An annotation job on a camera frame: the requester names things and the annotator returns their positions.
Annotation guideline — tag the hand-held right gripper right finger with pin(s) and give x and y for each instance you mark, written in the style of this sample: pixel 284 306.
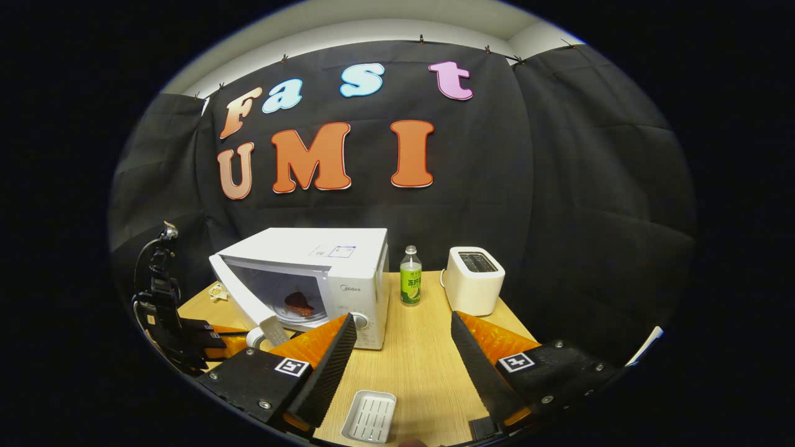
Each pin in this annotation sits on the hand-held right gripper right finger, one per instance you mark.
pixel 481 372

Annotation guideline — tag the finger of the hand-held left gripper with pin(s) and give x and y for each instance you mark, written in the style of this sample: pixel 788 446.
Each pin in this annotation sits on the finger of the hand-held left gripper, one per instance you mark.
pixel 217 351
pixel 205 329

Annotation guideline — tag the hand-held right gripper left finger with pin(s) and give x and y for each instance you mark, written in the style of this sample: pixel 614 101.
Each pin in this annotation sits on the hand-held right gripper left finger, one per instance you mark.
pixel 326 379

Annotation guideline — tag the red meat slice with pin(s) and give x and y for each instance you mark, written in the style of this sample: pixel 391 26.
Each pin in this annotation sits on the red meat slice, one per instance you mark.
pixel 299 305

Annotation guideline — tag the white microwave oven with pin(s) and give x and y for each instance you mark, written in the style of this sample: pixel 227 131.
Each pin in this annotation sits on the white microwave oven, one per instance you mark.
pixel 357 267

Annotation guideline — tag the small white divided dish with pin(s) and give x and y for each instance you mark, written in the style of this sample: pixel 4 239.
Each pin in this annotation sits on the small white divided dish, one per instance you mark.
pixel 218 293

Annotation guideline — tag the white slotted tray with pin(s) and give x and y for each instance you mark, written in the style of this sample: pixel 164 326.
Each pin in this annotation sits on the white slotted tray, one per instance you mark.
pixel 369 416

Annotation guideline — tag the glass turntable plate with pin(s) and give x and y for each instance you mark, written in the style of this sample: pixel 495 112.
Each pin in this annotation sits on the glass turntable plate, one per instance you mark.
pixel 321 316

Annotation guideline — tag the white toaster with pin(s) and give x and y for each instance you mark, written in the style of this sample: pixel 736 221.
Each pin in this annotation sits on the white toaster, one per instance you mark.
pixel 475 288

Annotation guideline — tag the green label drink bottle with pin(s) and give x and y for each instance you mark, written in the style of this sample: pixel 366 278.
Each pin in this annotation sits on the green label drink bottle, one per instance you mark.
pixel 410 285

